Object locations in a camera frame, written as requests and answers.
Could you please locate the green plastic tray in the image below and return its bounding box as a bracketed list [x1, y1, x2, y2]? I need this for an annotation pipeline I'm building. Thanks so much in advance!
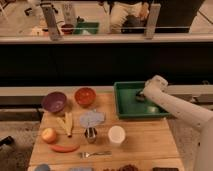
[114, 81, 170, 119]

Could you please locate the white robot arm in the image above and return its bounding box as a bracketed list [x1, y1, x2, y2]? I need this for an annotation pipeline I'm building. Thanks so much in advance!
[139, 75, 213, 171]

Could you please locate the white plastic cup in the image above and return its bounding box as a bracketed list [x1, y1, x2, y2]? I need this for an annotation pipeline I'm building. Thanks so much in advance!
[108, 126, 126, 146]

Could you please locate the light blue cloth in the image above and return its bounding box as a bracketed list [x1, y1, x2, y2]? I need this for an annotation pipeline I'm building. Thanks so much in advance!
[79, 111, 105, 128]

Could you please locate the red bowl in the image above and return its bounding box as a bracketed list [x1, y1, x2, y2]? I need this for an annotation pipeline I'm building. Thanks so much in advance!
[74, 87, 96, 107]

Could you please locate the small metal cup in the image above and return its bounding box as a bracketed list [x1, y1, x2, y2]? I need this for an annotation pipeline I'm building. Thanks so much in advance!
[84, 127, 97, 143]

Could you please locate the wooden cutting board table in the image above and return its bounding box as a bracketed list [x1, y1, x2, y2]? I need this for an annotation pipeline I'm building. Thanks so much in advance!
[28, 93, 184, 171]

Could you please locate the dark red berries pile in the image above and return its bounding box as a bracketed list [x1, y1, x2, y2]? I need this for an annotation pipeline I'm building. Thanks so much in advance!
[118, 164, 139, 171]

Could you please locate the yellow corn cob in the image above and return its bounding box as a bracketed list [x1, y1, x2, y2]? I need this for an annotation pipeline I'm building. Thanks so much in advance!
[56, 113, 73, 137]

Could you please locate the silver fork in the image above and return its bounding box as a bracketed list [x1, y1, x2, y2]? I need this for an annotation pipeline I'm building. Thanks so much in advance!
[78, 151, 112, 158]

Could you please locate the purple bowl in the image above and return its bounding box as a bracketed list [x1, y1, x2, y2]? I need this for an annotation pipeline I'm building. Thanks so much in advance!
[41, 92, 67, 113]

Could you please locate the person behind glass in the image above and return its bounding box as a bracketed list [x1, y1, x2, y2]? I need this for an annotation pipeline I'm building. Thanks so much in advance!
[108, 0, 151, 34]

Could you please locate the red yellow apple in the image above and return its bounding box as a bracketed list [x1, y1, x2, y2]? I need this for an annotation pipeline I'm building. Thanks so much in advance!
[41, 128, 57, 143]

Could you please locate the blue round object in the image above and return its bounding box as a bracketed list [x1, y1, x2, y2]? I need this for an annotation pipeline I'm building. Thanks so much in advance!
[34, 164, 51, 171]

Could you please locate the black object on floor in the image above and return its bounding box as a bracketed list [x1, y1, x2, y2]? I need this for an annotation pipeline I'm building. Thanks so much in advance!
[0, 136, 14, 147]

